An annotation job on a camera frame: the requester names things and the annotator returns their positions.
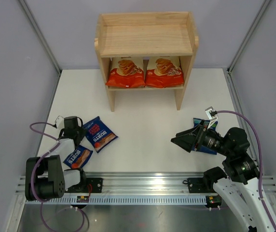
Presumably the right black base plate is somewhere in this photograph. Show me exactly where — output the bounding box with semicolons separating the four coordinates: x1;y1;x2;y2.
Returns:
183;177;214;193

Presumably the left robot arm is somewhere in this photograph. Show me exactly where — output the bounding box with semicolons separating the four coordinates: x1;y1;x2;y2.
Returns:
25;116;88;203

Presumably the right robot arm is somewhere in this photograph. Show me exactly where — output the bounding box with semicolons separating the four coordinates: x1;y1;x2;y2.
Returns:
171;121;276;232

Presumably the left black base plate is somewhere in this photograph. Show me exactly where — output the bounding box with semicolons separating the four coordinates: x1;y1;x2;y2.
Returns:
78;177;103;193

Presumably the white slotted cable duct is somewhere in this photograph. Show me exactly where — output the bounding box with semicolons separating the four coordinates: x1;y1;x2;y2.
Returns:
25;195;208;206

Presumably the aluminium frame post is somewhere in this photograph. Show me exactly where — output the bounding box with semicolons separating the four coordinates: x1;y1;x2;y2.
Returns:
17;0;62;76
227;0;273;74

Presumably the blue burts chilli bag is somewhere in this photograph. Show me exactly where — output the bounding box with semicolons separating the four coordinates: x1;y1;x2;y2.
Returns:
82;116;119;153
63;145;93;169

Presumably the right aluminium frame post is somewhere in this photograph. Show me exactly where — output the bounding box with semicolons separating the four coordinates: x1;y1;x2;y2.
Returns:
227;0;273;74

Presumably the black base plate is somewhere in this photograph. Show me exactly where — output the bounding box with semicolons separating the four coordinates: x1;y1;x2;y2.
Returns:
183;177;214;193
78;177;103;193

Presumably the blue Burts sea salt bag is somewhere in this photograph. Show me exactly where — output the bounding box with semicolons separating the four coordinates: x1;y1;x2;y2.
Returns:
192;117;219;155

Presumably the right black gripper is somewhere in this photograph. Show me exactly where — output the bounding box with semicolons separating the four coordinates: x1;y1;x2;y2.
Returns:
171;119;232;157

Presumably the wooden two-tier shelf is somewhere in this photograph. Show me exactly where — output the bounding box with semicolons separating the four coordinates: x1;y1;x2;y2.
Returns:
94;12;199;110

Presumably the left aluminium frame post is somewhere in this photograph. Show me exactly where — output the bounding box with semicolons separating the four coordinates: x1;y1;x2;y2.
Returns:
17;0;62;76

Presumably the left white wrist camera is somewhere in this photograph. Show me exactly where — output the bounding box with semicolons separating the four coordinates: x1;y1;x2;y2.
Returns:
53;116;64;129

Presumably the aluminium mounting rail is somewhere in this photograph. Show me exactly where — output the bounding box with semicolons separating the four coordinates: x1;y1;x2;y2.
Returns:
14;172;276;195

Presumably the cassava chips bag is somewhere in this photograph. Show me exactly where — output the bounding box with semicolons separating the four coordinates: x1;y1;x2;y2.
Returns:
106;57;145;88
145;56;184;88

